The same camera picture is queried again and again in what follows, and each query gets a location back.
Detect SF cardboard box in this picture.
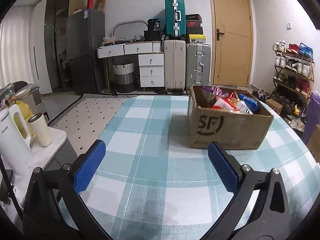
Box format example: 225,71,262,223
188,86,273,150

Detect white side table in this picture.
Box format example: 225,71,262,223
12,127,67,206

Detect dotted beige rug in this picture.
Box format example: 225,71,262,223
47,93,161,157

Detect teal checked tablecloth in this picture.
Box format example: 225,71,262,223
57,94,320,240

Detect white orange chip bag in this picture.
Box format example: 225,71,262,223
211,92,253,114

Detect white electric kettle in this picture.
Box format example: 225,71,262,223
0,105,33,176

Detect cream thermos cup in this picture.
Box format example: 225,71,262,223
28,113,53,147

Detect blue snack packet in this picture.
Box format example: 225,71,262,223
238,94,260,113

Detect purple candy bag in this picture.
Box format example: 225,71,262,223
201,86,229,98

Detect small cardboard box on floor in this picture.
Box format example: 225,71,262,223
265,99,283,115

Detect purple gift bag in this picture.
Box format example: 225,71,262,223
302,90,320,145

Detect woven laundry basket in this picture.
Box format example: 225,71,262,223
112,60,136,93

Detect wooden shoe rack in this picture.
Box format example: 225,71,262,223
272,40,315,116

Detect silver aluminium suitcase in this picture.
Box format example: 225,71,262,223
185,43,211,89

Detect beige hard suitcase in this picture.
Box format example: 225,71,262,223
164,40,186,92

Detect white drawer desk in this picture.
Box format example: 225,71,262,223
97,41,164,92

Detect dark grey refrigerator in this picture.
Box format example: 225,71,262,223
67,8,106,95

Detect stacked shoe boxes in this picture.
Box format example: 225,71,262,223
185,14,206,43

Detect teal hard suitcase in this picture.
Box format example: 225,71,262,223
165,0,186,38

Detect wooden door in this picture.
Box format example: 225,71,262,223
210,0,253,87

